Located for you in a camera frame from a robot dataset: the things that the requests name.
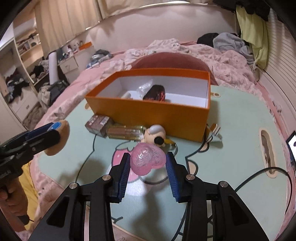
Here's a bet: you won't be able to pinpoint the brown bear plush coaster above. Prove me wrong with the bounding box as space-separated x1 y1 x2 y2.
44 120 70 156

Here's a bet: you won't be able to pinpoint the pink heart-shaped case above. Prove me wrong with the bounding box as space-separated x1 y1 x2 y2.
130 143 166 176

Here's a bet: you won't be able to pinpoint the brown card box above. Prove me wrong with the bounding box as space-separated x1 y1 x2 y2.
85 114 114 138

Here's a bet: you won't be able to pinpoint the clear plastic wrap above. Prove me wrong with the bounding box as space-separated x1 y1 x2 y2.
137 80 154 99

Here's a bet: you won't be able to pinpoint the person's left hand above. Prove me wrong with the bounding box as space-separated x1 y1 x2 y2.
1 178 28 216

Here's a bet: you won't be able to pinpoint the golden perfume bottle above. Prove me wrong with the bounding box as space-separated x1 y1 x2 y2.
107 125 145 141

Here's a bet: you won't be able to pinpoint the white rolled mat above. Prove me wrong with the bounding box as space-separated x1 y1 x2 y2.
48 51 59 85

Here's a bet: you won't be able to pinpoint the white bedside drawer cabinet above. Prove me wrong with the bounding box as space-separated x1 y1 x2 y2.
59 46 96 84

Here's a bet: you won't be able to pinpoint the white charger plug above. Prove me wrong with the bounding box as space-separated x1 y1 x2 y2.
207 123 222 142

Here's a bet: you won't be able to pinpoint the mint green lap table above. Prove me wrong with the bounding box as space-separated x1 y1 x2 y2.
36 84 292 241

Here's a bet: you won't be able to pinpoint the white shelf unit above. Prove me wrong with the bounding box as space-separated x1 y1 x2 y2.
1 18 44 122

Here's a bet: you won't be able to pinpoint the white paper sachet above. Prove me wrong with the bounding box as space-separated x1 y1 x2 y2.
120 92 132 99

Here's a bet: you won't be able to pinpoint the orange cardboard box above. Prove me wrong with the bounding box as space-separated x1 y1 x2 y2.
85 68 211 142

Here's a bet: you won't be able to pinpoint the grey clothes by cabinet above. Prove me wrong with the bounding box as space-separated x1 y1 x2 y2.
87 49 113 68

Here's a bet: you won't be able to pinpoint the small orange box on shelf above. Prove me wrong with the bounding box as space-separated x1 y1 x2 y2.
79 42 92 51

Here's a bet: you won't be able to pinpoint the black red patterned pouch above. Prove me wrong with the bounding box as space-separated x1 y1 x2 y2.
142 85 166 101

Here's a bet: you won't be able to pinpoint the beige curtain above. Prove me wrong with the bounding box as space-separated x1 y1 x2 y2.
34 1 185 57

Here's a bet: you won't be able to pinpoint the pink floral duvet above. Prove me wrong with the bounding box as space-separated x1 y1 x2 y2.
30 38 260 209

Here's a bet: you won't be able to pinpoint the dark red pillow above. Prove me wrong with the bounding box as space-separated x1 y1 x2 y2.
131 52 218 85

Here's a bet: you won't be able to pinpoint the black clothes on bed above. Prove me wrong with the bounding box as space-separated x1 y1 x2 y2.
197 33 219 48

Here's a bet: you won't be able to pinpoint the grey blue clothes pile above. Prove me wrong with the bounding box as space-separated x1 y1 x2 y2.
213 33 254 65

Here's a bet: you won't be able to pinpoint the light green hanging garment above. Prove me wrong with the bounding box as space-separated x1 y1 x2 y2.
236 6 268 69

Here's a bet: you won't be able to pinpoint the black hanging clothes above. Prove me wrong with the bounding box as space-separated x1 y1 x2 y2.
212 0 278 23

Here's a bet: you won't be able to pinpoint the small cartoon figurine keychain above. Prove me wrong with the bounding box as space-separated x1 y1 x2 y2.
140 125 176 147

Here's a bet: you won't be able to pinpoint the black cable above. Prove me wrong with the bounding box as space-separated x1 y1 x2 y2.
233 166 294 216

